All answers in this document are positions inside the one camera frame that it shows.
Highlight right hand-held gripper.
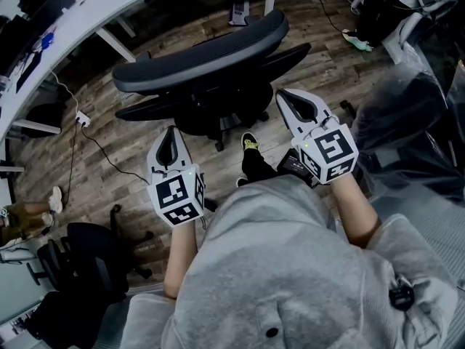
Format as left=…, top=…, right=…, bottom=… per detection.
left=275, top=88, right=360, bottom=185

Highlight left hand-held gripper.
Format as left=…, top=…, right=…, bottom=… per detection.
left=146, top=125, right=206, bottom=228

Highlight black mesh office chair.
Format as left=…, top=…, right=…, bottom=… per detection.
left=111, top=8, right=312, bottom=153

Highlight person's left forearm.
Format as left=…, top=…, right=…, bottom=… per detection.
left=162, top=223, right=199, bottom=300

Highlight person's right forearm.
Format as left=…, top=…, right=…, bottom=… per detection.
left=330, top=174, right=382, bottom=250

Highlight plastic-wrapped office chair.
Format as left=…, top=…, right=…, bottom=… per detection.
left=339, top=45, right=465, bottom=205

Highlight black display device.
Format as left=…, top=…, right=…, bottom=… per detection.
left=276, top=148, right=320, bottom=189

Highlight person's right black shoe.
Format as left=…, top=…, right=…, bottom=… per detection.
left=240, top=132, right=261, bottom=152

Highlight person's black trousers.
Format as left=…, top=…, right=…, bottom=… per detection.
left=240, top=147, right=288, bottom=185

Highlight purple box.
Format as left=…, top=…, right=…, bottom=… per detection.
left=227, top=1, right=251, bottom=27

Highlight person's grey hoodie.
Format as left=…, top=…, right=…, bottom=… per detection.
left=125, top=175, right=459, bottom=349

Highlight small black keyboard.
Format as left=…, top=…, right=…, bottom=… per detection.
left=15, top=50, right=42, bottom=95

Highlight white curved desk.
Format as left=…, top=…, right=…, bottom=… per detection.
left=0, top=0, right=280, bottom=137

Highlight black monitor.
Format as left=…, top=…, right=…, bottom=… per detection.
left=17, top=0, right=77, bottom=16
left=0, top=15, right=50, bottom=76

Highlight black clip-on device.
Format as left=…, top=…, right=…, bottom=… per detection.
left=388, top=285, right=415, bottom=310

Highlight white black striped panel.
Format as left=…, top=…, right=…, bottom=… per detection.
left=9, top=310, right=41, bottom=336

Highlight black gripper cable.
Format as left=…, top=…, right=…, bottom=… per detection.
left=198, top=193, right=219, bottom=231

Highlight long black power cable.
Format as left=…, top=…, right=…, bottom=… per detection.
left=43, top=121, right=80, bottom=232

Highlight white power cable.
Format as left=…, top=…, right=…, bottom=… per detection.
left=49, top=69, right=81, bottom=114

